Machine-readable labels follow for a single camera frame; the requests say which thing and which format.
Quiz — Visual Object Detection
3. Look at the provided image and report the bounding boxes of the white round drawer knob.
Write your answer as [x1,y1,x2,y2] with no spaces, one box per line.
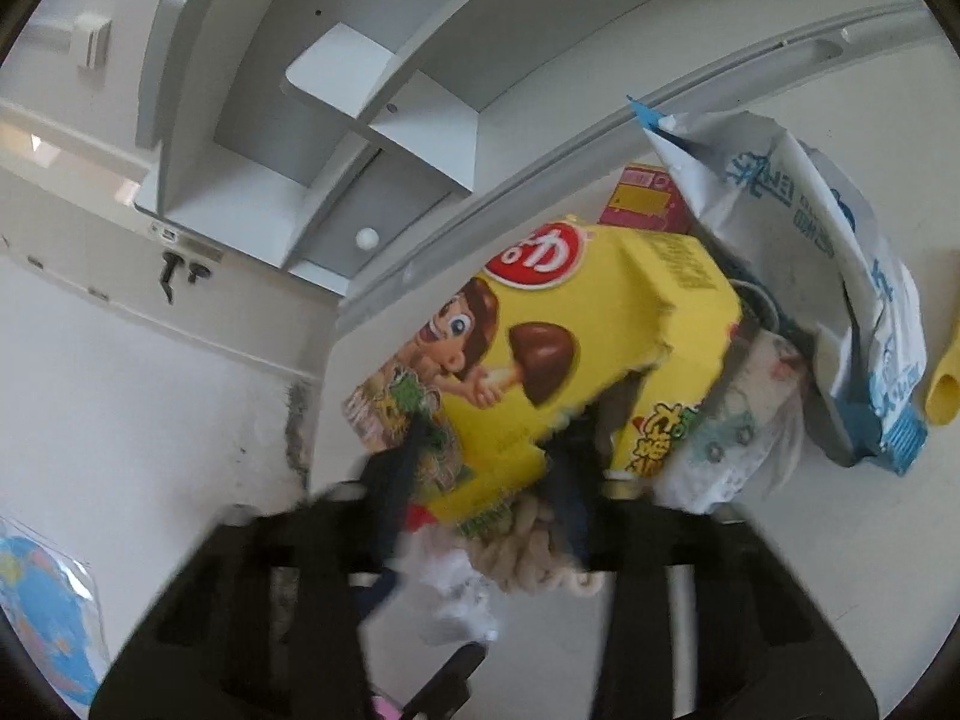
[355,227,381,252]

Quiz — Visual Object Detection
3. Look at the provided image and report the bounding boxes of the red pink small box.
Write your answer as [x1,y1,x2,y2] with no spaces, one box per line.
[599,163,692,234]

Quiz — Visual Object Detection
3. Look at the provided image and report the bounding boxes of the white patterned wrapper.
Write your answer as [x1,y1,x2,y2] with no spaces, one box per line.
[652,330,807,514]

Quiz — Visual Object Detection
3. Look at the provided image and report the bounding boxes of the beige knitted sock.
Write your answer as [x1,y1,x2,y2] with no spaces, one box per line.
[466,494,605,598]

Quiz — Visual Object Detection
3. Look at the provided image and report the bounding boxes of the grey desk hutch shelf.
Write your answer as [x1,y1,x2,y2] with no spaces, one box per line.
[135,0,934,294]

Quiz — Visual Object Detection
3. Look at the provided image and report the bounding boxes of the white plastic wrapper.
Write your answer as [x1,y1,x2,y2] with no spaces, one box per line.
[402,527,500,647]

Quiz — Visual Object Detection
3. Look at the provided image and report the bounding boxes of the yellow snack box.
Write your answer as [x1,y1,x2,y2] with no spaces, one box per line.
[343,218,742,525]

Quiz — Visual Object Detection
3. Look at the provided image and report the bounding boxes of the yellow small object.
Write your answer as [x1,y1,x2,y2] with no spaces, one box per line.
[924,327,960,427]

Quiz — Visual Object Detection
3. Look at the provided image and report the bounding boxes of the world map poster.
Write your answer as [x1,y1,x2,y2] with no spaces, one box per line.
[2,517,110,718]

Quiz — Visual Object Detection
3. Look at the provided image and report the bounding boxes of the white blue plastic bag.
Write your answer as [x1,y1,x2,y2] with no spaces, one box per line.
[631,103,928,475]

